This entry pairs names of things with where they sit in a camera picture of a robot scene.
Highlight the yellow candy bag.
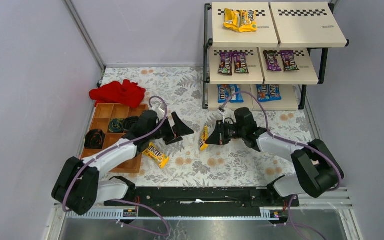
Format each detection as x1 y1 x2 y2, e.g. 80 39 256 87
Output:
142 142 170 169
199 125 209 152
238 10 257 33
223 8 241 33

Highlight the blue white candy bag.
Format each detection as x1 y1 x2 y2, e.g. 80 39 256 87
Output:
229 84 244 104

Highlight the blue M&M candy bag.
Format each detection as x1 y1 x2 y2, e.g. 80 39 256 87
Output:
266 84 282 101

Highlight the purple candy bag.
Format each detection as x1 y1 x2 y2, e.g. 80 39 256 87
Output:
262 50 282 72
280 50 300 72

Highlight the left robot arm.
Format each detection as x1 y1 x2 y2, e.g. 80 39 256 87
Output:
51 110 194 215

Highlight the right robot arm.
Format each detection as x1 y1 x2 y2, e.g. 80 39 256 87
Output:
205 107 345 198

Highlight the blue candy bag on shelf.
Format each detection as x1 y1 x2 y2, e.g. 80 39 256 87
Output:
217 84 231 103

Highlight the brown candy bag right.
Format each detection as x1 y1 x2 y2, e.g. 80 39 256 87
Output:
233 52 249 74

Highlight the brown candy bag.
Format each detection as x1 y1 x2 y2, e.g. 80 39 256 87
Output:
233 52 249 74
218 52 234 76

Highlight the brown candy bag left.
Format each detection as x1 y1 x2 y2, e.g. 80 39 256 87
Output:
218 52 234 76

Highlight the three-tier shelf rack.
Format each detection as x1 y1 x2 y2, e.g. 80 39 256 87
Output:
202 1 350 111

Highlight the floral table mat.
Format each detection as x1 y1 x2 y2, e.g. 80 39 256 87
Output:
102 67 295 187

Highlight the black rolled sock right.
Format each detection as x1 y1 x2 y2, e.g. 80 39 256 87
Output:
122 116 139 132

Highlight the black rolled sock green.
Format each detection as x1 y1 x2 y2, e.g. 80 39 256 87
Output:
108 118 124 134

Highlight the red cloth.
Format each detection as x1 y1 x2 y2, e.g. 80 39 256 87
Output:
89 79 146 109

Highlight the wooden compartment tray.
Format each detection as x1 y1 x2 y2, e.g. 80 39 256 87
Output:
81 103 149 158

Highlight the black rolled sock orange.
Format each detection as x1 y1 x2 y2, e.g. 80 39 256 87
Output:
83 129 106 150

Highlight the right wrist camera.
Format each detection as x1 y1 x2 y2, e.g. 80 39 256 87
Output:
219 106 235 124

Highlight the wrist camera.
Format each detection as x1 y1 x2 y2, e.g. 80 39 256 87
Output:
219 106 235 124
151 104 168 121

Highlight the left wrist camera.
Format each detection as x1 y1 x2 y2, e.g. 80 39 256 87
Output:
151 104 168 121

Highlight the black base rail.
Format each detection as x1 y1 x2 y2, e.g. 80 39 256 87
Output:
123 181 300 218

